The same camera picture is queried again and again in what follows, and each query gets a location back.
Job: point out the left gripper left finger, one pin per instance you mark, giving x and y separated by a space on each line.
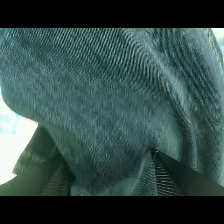
36 181

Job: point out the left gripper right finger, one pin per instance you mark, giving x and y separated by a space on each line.
190 180

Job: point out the blue jeans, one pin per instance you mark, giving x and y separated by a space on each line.
110 93

